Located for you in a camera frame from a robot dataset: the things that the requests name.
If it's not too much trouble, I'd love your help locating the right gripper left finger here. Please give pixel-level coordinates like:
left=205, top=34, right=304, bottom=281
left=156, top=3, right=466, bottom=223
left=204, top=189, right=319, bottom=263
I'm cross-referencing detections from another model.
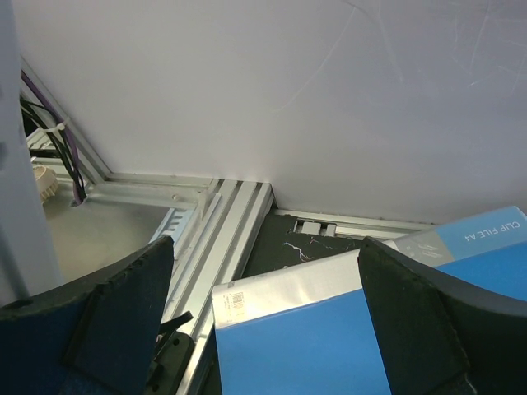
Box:
left=1, top=236, right=174, bottom=394

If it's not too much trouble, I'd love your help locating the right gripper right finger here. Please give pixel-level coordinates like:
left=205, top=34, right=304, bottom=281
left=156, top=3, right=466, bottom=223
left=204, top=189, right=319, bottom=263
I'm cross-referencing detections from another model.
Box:
left=358, top=239, right=526, bottom=394

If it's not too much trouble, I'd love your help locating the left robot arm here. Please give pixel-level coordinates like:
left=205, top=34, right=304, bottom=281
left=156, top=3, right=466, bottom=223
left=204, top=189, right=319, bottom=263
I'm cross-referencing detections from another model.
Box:
left=1, top=1, right=62, bottom=305

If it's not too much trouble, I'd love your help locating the blue book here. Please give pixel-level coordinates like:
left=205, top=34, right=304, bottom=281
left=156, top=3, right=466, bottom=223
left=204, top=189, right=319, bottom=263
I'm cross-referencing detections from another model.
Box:
left=212, top=207, right=526, bottom=394

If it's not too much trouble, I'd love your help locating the black marble pattern mat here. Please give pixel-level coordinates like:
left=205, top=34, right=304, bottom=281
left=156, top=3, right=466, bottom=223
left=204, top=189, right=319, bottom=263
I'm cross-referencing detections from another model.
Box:
left=234, top=213, right=407, bottom=283

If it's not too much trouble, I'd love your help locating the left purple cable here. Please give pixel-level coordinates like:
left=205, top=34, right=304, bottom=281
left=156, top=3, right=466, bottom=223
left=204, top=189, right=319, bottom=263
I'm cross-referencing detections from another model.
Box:
left=20, top=67, right=87, bottom=207

